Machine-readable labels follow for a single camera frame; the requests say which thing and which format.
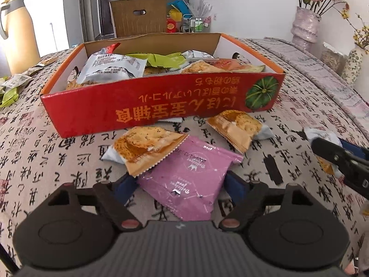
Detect orange biscuit packet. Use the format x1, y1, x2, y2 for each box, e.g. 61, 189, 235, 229
207, 110, 274, 153
304, 127, 345, 178
101, 127, 189, 177
180, 60, 225, 74

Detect dark brown door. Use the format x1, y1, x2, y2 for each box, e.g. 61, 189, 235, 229
96, 0, 145, 36

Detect yellow flower branches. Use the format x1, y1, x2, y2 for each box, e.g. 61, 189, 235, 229
340, 3, 369, 55

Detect wire rack with bottles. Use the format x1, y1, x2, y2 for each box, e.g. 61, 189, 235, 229
182, 14, 211, 33

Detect clear storage jar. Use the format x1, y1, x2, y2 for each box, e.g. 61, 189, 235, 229
320, 42, 346, 74

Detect floral patterned vase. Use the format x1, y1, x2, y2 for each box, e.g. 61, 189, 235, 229
342, 49, 364, 85

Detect long green snack packet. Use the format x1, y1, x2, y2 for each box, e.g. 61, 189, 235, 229
125, 52, 186, 68

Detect blue plastic basket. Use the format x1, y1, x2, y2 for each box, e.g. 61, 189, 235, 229
169, 0, 191, 16

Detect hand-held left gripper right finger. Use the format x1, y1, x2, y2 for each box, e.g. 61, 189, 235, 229
218, 172, 320, 231

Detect yellow thermos jug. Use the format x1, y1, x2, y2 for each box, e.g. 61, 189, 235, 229
0, 0, 41, 75

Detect pink vase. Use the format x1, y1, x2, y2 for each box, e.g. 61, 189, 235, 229
291, 6, 322, 53

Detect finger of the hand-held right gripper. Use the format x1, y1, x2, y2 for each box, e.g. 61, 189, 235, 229
338, 139, 369, 160
313, 137, 369, 199

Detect red gift box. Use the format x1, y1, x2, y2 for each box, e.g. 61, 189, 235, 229
167, 16, 180, 33

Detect small green snack packet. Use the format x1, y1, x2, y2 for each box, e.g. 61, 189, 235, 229
0, 88, 19, 107

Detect grey white snack bag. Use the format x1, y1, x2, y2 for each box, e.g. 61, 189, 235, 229
76, 52, 147, 85

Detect grey patterned cloth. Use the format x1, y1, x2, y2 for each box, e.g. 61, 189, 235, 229
264, 37, 369, 139

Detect red cardboard box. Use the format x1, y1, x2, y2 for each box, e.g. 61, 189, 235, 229
40, 33, 286, 139

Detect pink snack packet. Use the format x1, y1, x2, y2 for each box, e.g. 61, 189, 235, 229
137, 135, 244, 220

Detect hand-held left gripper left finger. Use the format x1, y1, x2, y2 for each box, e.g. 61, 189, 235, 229
40, 175, 143, 232

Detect small white green packet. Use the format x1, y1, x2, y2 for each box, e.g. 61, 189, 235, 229
1, 73, 32, 88

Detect silver orange snack packet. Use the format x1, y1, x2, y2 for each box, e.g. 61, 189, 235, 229
182, 50, 215, 62

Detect white dried grass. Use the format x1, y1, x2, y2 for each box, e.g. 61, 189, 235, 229
190, 0, 215, 18

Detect orange label cracker packet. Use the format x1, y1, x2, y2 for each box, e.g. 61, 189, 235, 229
213, 58, 266, 72

